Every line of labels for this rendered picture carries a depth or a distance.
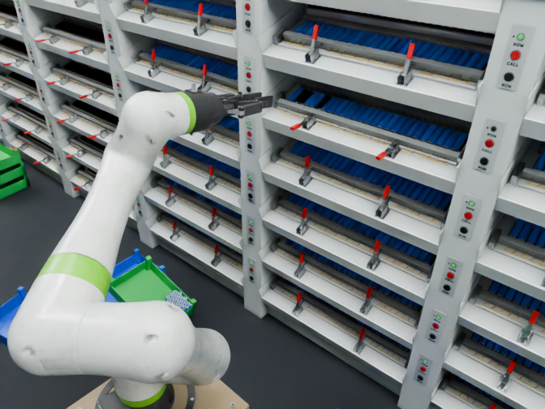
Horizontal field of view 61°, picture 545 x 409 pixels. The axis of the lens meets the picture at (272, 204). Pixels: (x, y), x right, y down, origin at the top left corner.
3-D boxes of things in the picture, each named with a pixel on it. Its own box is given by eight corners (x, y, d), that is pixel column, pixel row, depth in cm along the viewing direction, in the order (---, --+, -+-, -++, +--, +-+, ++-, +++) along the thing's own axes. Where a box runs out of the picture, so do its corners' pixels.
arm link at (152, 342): (230, 387, 114) (181, 388, 64) (165, 383, 115) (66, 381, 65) (235, 333, 119) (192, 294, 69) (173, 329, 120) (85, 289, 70)
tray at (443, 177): (454, 195, 113) (457, 168, 106) (264, 127, 145) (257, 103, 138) (488, 144, 122) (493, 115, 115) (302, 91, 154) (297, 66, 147)
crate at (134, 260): (109, 319, 188) (105, 304, 184) (81, 295, 199) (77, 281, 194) (167, 280, 208) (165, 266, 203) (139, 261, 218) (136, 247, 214)
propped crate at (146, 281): (195, 312, 192) (197, 300, 187) (155, 341, 179) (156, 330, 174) (148, 266, 203) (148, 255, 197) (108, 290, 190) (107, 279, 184)
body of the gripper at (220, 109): (215, 97, 102) (242, 93, 109) (188, 89, 106) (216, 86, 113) (212, 131, 105) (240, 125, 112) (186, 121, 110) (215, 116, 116)
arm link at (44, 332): (91, 391, 73) (64, 355, 65) (13, 386, 74) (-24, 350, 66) (124, 293, 86) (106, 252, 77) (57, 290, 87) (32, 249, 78)
